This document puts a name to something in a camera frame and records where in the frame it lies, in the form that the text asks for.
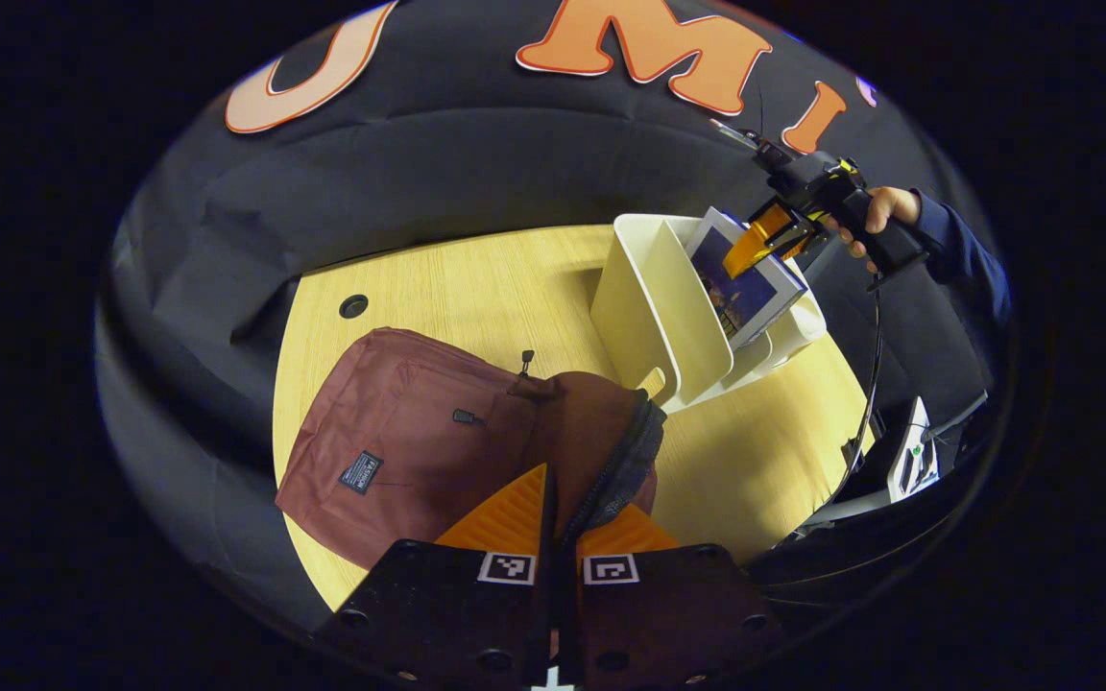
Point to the white electronic device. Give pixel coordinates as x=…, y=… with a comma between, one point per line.
x=913, y=456

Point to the grey backdrop frame pole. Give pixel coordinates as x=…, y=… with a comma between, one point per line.
x=875, y=384

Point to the white plastic bookshelf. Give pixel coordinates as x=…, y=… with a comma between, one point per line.
x=654, y=307

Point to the blue spine book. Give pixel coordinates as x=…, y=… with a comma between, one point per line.
x=755, y=297

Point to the dark red schoolbag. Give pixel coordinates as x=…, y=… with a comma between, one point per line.
x=399, y=422

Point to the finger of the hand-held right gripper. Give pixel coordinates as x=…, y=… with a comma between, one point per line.
x=755, y=240
x=798, y=242

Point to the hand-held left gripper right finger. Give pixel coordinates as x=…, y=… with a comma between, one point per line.
x=668, y=614

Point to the black backdrop cloth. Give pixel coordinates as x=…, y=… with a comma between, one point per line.
x=419, y=173

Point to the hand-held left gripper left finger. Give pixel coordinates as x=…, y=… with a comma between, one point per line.
x=438, y=614

